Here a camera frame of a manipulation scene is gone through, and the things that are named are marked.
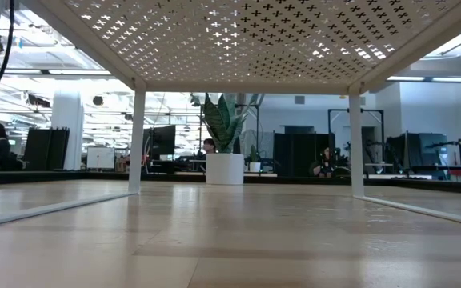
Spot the white perforated metal shelf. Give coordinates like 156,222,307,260
0,0,461,229

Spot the black aluminium table frame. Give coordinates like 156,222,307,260
0,170,461,197

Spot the black gantry frame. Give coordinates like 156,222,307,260
327,108,386,177

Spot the artificial plant in white pot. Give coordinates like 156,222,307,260
192,92,266,186

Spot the white round column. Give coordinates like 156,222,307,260
50,94,84,171

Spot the black partition panel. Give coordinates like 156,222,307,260
23,127,70,172
273,132,335,178

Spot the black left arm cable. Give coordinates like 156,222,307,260
0,0,16,99

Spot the black computer monitor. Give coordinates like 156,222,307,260
142,125,177,158

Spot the white cabinet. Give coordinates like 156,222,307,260
86,146,116,170

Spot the small plant in white pot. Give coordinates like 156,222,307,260
248,144,262,173

